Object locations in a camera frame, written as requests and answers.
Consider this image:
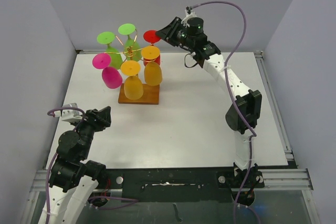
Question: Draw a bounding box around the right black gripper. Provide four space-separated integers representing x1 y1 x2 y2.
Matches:
155 17 194 48

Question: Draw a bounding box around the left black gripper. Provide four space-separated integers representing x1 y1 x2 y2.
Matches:
71 105 111 159

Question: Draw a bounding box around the red wine glass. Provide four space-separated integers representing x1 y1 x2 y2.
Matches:
143 30 161 66

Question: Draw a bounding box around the green wine glass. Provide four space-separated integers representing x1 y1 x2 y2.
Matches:
118 23 142 62
97 31 123 70

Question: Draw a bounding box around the magenta wine glass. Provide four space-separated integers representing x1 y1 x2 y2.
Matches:
92 52 123 89

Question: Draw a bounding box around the orange wine glass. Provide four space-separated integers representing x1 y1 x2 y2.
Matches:
120 60 144 100
141 46 163 86

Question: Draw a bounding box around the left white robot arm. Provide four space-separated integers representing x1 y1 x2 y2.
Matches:
39 104 111 223

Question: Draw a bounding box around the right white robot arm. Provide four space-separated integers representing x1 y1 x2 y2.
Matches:
155 17 262 187

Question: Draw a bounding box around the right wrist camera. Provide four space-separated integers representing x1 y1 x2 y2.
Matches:
181 6 197 27

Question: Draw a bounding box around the gold wire wine glass rack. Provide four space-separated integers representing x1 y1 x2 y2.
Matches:
118 23 163 105

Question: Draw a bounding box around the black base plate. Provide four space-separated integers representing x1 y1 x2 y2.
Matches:
97 166 265 203

